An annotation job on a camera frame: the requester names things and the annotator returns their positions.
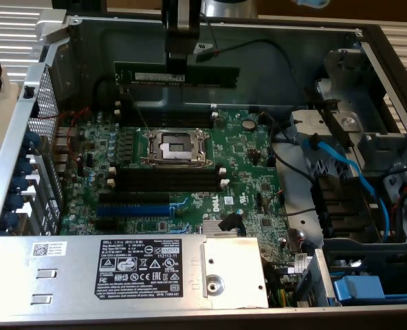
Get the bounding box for grey metal drive cage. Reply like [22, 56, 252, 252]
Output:
[294, 236, 407, 307]

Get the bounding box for black looped wire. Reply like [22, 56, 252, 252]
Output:
[92, 75, 120, 111]

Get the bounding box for metal port block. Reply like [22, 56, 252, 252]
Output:
[52, 126, 80, 175]

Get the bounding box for power supply wire bundle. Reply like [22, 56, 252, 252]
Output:
[263, 261, 294, 307]

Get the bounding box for silver disk bracket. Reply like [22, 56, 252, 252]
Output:
[289, 109, 364, 146]

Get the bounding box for short black expansion slot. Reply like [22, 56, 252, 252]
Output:
[94, 218, 119, 232]

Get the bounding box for grey metal PC case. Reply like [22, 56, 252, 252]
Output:
[0, 8, 407, 330]

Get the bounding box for black wire with plug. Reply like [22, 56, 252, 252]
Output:
[197, 14, 304, 94]

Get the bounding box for silver finned chipset heatsink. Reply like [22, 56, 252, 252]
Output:
[203, 221, 241, 237]

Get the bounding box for black wire plug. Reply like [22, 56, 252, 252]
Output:
[217, 212, 243, 232]

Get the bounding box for blue slot clip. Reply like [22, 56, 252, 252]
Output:
[17, 156, 34, 175]
[23, 132, 41, 151]
[2, 209, 19, 230]
[10, 175, 30, 194]
[5, 192, 24, 211]

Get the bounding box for thin metal locking lever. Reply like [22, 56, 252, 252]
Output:
[125, 88, 151, 132]

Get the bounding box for black RAM slot white latches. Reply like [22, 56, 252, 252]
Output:
[115, 99, 220, 118]
[106, 177, 230, 194]
[109, 166, 227, 182]
[115, 109, 221, 129]

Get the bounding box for long black expansion slot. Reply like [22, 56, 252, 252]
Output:
[98, 191, 172, 206]

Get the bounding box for black plastic bar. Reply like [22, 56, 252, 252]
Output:
[305, 87, 356, 149]

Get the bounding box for blue flat wire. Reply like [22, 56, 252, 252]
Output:
[301, 135, 393, 239]

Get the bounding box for thin red wire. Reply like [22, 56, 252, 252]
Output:
[38, 105, 91, 163]

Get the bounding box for silver power supply with label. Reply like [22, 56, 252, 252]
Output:
[0, 234, 270, 311]

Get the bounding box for blue plastic latch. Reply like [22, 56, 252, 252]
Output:
[332, 274, 387, 306]

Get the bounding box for green RAM stick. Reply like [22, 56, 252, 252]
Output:
[113, 60, 241, 89]

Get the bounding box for metal CPU socket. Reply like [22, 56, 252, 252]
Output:
[140, 127, 215, 169]

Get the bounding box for thin black wire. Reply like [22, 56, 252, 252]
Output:
[260, 111, 316, 183]

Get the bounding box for black ribbed plastic shroud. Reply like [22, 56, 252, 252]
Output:
[309, 173, 384, 240]

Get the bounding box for blue expansion slot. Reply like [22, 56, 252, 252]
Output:
[96, 203, 172, 218]

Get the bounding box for green Dell motherboard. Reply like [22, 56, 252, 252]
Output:
[54, 106, 309, 274]

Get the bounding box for grey metal disk bay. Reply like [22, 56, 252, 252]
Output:
[315, 47, 407, 241]

